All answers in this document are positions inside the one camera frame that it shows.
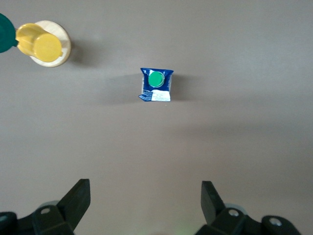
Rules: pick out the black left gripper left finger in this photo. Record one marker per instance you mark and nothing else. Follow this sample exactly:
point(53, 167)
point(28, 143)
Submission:
point(73, 203)

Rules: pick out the yellow plastic cup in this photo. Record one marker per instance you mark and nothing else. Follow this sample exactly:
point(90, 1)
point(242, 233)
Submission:
point(41, 42)

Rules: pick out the blue milk carton green cap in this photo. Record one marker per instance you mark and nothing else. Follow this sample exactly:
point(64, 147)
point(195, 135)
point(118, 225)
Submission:
point(156, 85)

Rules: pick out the dark green cup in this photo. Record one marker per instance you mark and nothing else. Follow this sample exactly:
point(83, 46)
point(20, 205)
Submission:
point(5, 31)

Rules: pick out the wooden cup stand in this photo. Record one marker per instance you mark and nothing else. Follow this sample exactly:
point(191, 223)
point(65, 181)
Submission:
point(64, 39)

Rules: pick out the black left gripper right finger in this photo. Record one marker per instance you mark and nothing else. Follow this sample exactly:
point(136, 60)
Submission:
point(212, 205)

